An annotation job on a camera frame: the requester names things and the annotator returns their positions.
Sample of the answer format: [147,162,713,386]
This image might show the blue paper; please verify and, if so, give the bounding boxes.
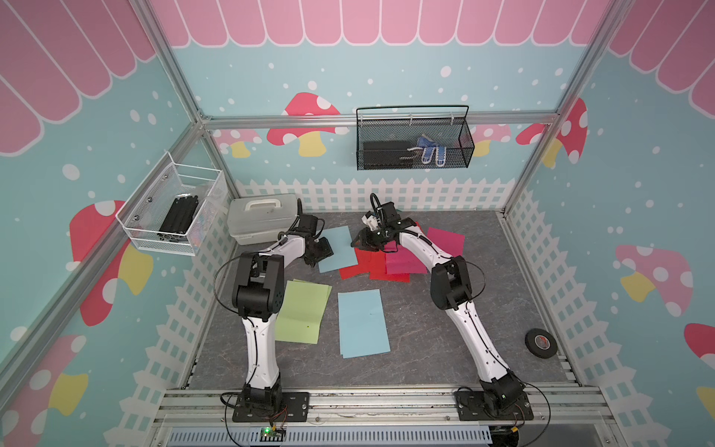
[318,225,359,273]
[338,290,391,359]

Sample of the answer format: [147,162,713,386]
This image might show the large green paper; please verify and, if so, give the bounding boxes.
[276,280,331,345]

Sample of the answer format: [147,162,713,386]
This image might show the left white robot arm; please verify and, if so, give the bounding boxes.
[232,199,333,419]

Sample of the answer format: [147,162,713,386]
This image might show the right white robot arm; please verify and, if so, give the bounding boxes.
[351,193,526,417]

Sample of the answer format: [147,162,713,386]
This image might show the magenta paper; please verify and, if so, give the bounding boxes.
[385,242,428,275]
[428,227,465,257]

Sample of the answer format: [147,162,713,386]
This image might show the red paper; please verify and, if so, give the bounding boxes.
[339,249,372,279]
[368,242,428,283]

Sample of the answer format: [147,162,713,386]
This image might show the white plastic storage box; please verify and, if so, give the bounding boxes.
[227,194,298,245]

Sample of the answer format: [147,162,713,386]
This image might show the black box in mesh basket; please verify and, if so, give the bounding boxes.
[357,141,417,171]

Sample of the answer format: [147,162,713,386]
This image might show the blue white item in basket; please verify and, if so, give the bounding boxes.
[402,134,448,168]

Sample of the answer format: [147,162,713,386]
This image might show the black tape roll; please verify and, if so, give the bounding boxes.
[525,328,558,359]

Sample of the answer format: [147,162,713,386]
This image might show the green lit circuit board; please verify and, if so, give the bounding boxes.
[259,427,287,443]

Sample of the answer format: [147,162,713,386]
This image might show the black mesh wall basket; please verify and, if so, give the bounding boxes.
[355,104,475,171]

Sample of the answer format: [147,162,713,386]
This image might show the white wire wall basket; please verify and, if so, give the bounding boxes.
[115,153,228,256]

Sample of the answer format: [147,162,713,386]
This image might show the black block in wire basket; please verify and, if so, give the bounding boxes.
[158,195,199,242]

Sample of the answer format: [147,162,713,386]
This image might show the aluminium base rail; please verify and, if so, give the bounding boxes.
[144,383,627,446]

